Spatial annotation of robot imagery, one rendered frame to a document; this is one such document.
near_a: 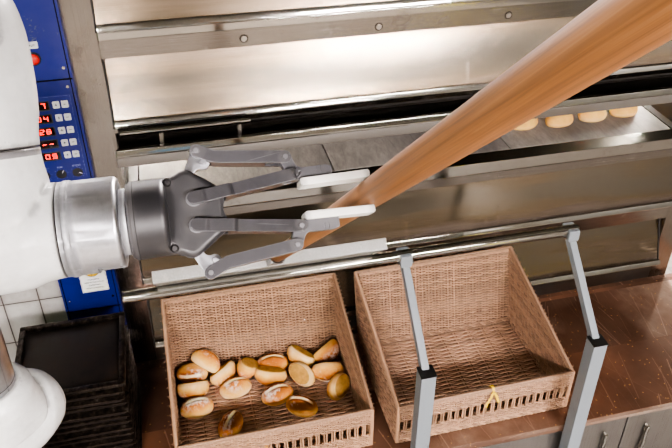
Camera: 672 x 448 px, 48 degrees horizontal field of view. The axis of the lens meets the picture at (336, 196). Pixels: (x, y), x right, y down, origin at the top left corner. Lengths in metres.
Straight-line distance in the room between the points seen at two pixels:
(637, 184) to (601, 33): 2.39
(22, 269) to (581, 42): 0.52
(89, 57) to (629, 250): 1.93
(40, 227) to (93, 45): 1.30
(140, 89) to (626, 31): 1.76
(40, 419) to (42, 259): 0.96
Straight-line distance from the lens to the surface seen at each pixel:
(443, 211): 2.41
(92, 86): 2.01
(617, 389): 2.57
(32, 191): 0.71
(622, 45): 0.33
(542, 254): 2.71
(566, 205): 2.59
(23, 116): 0.71
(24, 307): 2.41
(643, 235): 2.90
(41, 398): 1.64
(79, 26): 1.95
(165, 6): 1.91
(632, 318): 2.83
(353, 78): 2.07
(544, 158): 2.46
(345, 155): 2.36
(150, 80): 2.01
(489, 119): 0.44
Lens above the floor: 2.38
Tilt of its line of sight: 34 degrees down
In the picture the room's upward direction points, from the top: straight up
